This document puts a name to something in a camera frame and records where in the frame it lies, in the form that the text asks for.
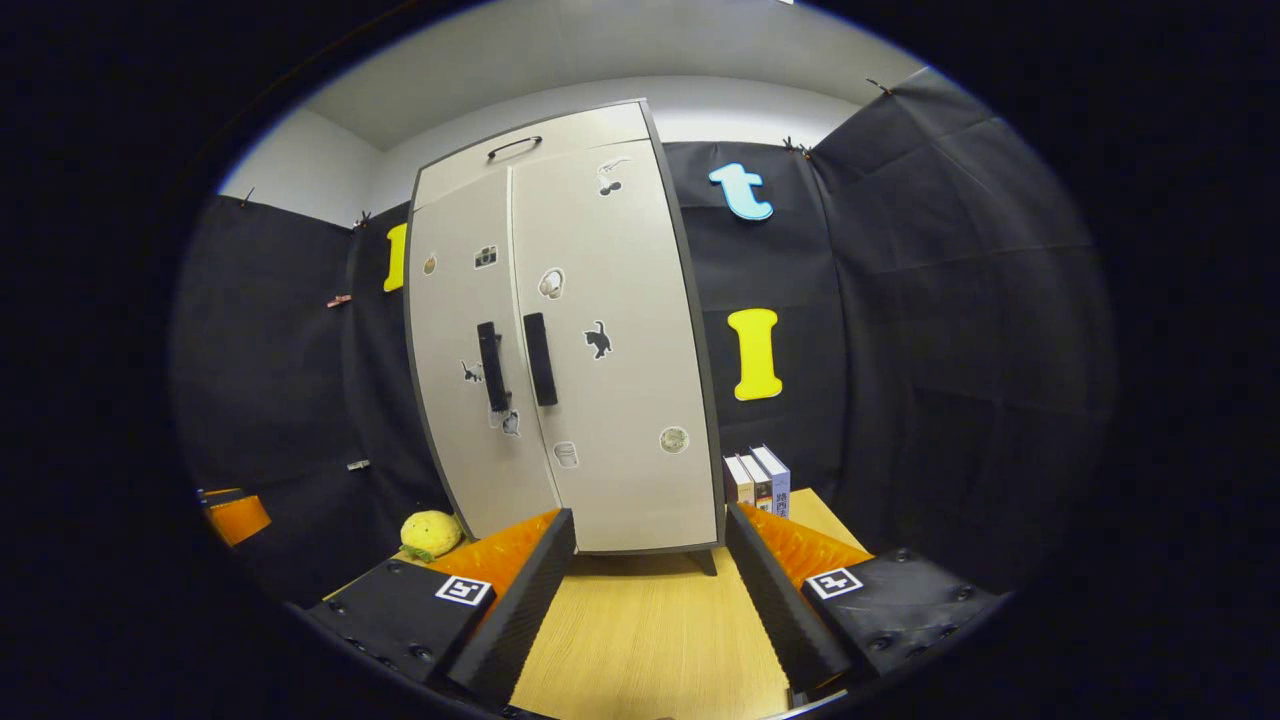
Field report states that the yellow plush toy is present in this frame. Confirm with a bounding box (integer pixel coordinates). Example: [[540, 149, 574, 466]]
[[400, 510, 464, 563]]

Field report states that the white shoe cabinet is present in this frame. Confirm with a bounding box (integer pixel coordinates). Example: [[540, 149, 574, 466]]
[[403, 98, 726, 576]]

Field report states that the white shoe cabinet door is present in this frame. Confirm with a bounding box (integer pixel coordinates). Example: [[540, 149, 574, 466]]
[[508, 138, 721, 554], [405, 168, 561, 541]]

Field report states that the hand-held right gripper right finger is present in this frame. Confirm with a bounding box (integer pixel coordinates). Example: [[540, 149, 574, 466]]
[[722, 503, 1001, 703]]

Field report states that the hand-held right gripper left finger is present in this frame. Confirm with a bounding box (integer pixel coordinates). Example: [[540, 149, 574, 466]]
[[305, 508, 578, 713]]

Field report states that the black door handle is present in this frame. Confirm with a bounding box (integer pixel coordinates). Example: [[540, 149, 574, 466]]
[[523, 312, 559, 408], [476, 321, 511, 413]]

